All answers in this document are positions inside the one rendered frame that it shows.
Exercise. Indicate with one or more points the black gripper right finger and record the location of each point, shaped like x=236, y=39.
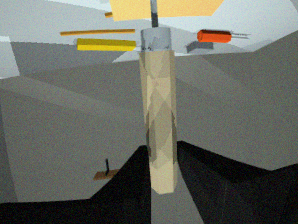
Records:
x=228, y=192

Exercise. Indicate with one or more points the orange-handled awl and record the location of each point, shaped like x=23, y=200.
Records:
x=216, y=36

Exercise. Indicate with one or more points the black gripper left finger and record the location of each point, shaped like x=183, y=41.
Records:
x=125, y=199

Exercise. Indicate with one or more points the tan rectangular floor panel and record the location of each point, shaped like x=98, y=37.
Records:
x=140, y=9

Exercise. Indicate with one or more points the yellow rectangular block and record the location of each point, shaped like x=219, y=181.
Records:
x=105, y=45

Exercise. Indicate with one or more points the orange thin rod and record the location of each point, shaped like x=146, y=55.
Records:
x=63, y=33
x=108, y=15

